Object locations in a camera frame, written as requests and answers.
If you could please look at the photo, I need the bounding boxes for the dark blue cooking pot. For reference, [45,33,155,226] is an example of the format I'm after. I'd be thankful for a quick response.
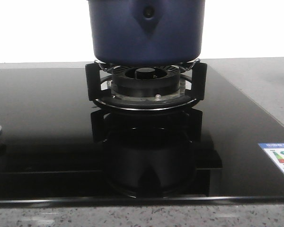
[88,0,205,66]

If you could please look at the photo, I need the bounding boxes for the black pot support grate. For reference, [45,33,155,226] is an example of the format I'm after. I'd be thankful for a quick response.
[85,59,207,112]

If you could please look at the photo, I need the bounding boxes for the black burner head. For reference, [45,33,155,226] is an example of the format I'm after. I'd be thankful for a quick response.
[111,66,188,102]

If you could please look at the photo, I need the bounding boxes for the black glass gas stove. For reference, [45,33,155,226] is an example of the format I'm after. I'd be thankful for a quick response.
[0,67,284,208]

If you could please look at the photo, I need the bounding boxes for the energy rating label sticker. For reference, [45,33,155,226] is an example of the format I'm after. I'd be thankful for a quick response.
[258,142,284,175]

